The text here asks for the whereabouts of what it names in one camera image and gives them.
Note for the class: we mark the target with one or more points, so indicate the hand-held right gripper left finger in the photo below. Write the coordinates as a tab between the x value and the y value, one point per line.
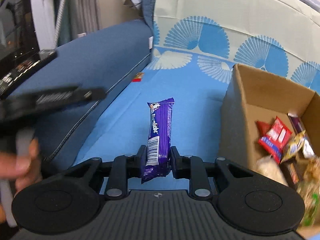
143	155

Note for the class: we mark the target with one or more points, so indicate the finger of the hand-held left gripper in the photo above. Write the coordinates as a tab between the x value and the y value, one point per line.
92	93

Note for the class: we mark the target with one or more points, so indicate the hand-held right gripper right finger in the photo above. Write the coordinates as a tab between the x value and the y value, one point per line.
175	162

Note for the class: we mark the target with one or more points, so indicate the purple snack bar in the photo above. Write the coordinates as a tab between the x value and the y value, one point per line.
161	130

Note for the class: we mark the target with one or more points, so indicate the brown cardboard box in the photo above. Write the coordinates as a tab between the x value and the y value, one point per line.
240	97

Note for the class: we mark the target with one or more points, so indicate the clear white snack packet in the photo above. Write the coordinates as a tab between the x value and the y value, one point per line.
270	170

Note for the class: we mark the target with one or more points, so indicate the red white snack packet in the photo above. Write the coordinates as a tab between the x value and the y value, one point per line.
276	135

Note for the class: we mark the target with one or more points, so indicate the gold patterned snack packet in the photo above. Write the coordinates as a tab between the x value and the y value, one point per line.
292	147

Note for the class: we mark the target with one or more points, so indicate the dark snack box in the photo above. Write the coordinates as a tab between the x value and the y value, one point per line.
296	123

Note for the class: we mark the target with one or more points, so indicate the green nut snack packet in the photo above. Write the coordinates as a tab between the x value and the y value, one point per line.
310	200

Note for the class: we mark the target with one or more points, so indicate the person's left hand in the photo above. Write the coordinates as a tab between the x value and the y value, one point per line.
25	165

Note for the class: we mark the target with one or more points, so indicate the blue cream printed bed sheet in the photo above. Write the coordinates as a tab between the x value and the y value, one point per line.
120	120

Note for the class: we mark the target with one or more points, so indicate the thin red brown snack bar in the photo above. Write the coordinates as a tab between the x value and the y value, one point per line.
137	79

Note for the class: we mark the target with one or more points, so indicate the black glossy cabinet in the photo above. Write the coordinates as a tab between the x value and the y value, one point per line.
15	30

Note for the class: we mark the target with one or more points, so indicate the white sofa label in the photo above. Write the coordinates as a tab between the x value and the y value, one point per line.
150	42

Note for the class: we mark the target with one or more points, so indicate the grey curtain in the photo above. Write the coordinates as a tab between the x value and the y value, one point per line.
85	5

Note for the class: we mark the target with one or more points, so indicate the white board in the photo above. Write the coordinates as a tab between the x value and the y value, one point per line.
42	12

